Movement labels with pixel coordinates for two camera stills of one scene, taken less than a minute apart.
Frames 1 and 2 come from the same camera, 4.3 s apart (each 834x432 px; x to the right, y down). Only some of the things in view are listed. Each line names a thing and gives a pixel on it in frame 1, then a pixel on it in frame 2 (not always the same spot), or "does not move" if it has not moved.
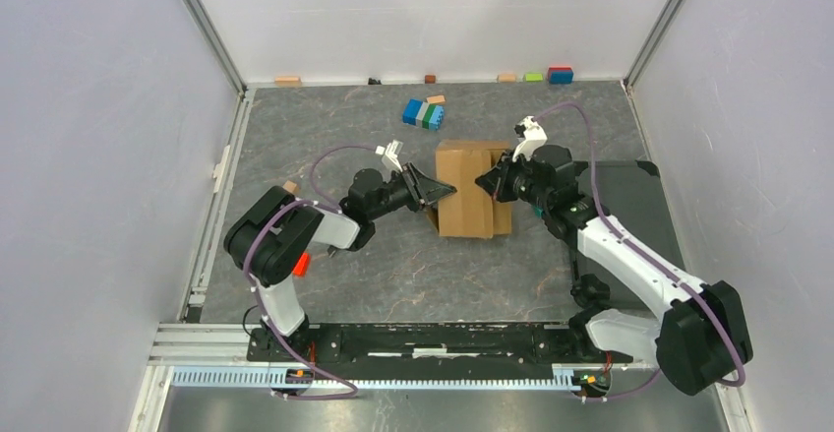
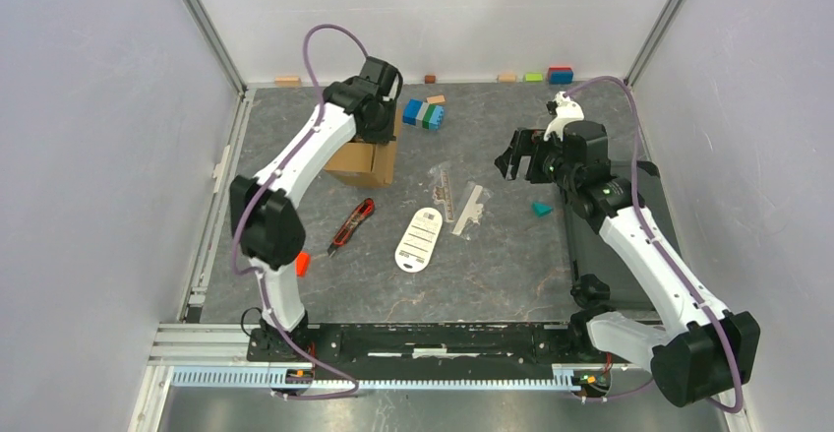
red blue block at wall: x=560 y=75 does not move
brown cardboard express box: x=470 y=212 -> x=367 y=165
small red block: x=302 y=267 does not move
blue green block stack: x=424 y=115 does not move
